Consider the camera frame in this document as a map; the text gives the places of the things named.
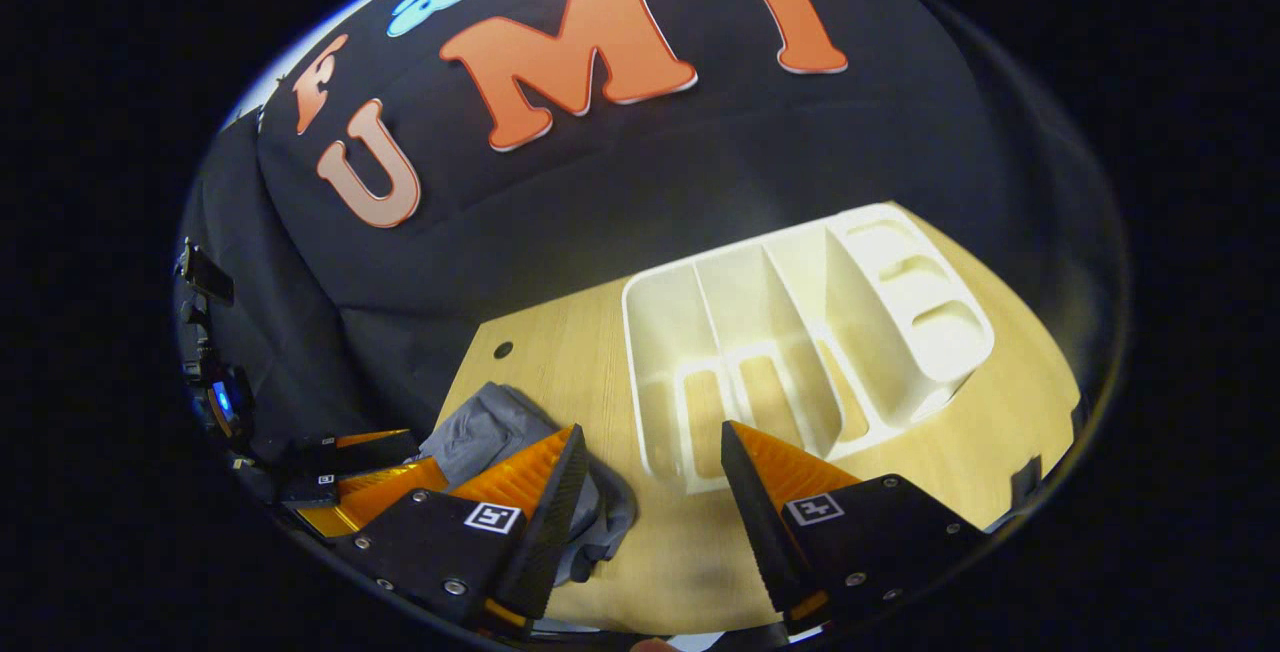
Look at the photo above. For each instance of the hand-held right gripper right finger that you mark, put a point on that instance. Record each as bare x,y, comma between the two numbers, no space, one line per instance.
765,532

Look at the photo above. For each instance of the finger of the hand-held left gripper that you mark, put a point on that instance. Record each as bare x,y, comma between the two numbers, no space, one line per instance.
385,492
350,452

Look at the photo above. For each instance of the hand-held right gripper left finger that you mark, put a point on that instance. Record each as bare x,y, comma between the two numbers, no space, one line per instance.
550,532

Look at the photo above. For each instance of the grey schoolbag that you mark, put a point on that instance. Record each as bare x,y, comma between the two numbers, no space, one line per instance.
490,427

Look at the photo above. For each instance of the white bookshelf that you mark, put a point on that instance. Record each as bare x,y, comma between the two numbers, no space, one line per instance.
760,302

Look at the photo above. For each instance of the small black device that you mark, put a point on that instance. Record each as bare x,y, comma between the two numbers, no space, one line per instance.
1025,482

